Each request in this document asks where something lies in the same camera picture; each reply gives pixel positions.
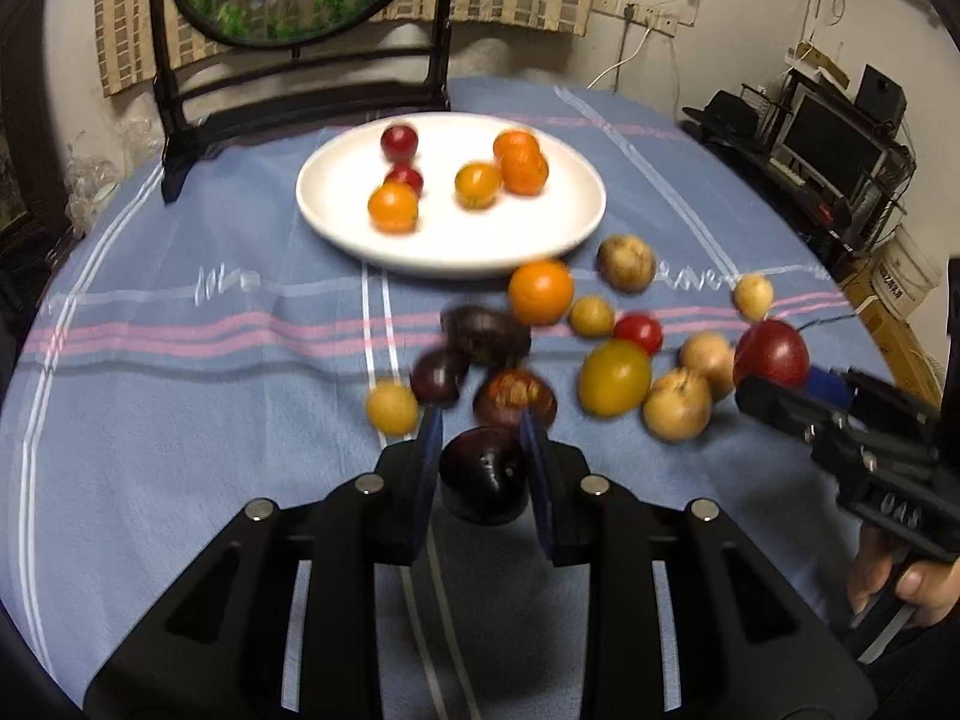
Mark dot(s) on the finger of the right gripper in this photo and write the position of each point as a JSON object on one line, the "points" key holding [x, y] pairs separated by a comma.
{"points": [[835, 388], [789, 411]]}

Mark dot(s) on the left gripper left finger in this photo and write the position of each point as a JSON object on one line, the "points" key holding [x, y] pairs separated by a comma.
{"points": [[379, 518]]}

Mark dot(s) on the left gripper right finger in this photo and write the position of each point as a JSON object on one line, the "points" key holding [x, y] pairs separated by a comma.
{"points": [[585, 519]]}

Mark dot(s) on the large dark red plum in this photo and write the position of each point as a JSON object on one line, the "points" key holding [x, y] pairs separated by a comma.
{"points": [[772, 350]]}

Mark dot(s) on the dark chestnut coloured fruit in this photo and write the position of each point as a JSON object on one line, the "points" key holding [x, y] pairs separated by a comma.
{"points": [[483, 477]]}

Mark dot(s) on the dark chocolate fruit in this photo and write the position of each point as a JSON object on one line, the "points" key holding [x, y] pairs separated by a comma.
{"points": [[437, 377]]}

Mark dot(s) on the large orange mandarin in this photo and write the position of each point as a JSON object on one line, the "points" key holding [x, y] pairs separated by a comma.
{"points": [[524, 171]]}

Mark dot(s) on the small red cherry tomato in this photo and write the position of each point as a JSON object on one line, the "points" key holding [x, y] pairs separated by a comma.
{"points": [[408, 175]]}

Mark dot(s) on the right hand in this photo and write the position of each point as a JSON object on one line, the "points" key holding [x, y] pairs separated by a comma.
{"points": [[930, 587]]}

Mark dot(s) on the large beige round fruit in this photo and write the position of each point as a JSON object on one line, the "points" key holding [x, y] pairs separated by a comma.
{"points": [[712, 356]]}

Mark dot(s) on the isolated yellow round fruit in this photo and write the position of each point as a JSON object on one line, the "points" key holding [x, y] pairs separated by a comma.
{"points": [[753, 296]]}

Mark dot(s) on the tiny yellow fruit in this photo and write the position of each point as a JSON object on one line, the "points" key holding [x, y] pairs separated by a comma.
{"points": [[391, 408]]}

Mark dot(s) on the white bucket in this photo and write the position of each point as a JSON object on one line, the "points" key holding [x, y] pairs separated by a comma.
{"points": [[902, 276]]}

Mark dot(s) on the dark brown fruit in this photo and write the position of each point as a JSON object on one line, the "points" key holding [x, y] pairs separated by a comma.
{"points": [[506, 395]]}

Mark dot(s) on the yellow green fruit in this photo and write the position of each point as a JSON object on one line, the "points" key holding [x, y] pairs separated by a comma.
{"points": [[614, 379]]}

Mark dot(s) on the small yellow fruit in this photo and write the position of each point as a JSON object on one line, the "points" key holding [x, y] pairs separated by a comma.
{"points": [[592, 316]]}

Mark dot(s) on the brown striped round fruit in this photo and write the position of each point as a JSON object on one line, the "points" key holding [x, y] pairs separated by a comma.
{"points": [[627, 263]]}

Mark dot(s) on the dark purple fruit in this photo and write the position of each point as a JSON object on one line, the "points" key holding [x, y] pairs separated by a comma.
{"points": [[487, 337]]}

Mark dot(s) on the orange near plate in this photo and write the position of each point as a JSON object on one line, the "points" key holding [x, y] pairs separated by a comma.
{"points": [[540, 293]]}

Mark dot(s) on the black shelf with monitor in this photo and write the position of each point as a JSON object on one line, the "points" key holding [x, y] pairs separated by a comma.
{"points": [[833, 167]]}

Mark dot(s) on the blue striped tablecloth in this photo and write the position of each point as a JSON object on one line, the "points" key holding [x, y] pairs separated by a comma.
{"points": [[194, 355]]}

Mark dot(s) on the small orange left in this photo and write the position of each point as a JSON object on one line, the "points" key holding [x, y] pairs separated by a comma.
{"points": [[393, 208]]}

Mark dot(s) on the white oval plate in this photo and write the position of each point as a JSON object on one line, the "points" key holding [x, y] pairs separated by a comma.
{"points": [[335, 184]]}

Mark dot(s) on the yellow orange fruit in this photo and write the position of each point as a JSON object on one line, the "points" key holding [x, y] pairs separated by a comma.
{"points": [[476, 185]]}

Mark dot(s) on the small orange on plate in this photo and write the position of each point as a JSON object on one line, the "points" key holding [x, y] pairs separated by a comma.
{"points": [[514, 139]]}

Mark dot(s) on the dark red plum on plate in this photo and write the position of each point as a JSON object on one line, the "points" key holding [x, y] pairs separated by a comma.
{"points": [[399, 143]]}

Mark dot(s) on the round goldfish screen stand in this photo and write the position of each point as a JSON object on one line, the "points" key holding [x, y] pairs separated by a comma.
{"points": [[186, 144]]}

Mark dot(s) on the wall power strip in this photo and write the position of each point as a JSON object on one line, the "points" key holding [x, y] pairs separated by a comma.
{"points": [[649, 17]]}

